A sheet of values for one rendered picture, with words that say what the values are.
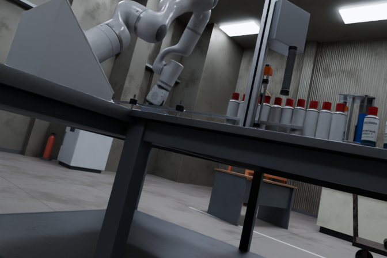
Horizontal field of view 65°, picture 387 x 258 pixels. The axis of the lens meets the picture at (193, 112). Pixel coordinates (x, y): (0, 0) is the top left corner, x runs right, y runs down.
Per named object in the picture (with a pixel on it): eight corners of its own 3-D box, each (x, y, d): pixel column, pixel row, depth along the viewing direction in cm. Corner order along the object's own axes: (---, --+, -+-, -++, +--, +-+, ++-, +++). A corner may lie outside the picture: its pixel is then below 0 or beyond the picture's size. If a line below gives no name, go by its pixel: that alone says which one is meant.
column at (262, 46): (249, 147, 125) (278, 0, 135) (245, 145, 121) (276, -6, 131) (238, 144, 127) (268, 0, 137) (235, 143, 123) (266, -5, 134)
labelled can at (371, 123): (373, 160, 116) (380, 109, 120) (374, 159, 112) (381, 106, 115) (358, 158, 119) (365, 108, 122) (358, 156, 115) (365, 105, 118)
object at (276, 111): (276, 144, 136) (284, 100, 139) (276, 142, 131) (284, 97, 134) (264, 141, 138) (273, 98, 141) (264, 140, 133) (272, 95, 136)
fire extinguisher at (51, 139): (48, 159, 677) (56, 133, 686) (54, 161, 659) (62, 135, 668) (37, 158, 658) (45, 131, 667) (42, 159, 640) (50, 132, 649)
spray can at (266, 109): (266, 141, 136) (274, 98, 139) (261, 139, 132) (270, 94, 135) (255, 140, 140) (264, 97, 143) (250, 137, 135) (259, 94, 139)
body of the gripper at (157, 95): (154, 80, 168) (143, 98, 168) (166, 87, 163) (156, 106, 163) (161, 84, 174) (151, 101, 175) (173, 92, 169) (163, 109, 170)
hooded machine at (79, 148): (69, 169, 586) (93, 90, 610) (53, 163, 634) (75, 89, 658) (105, 174, 645) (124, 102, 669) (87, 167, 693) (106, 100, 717)
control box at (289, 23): (303, 53, 132) (310, 13, 135) (274, 38, 125) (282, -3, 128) (287, 57, 141) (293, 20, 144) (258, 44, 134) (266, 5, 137)
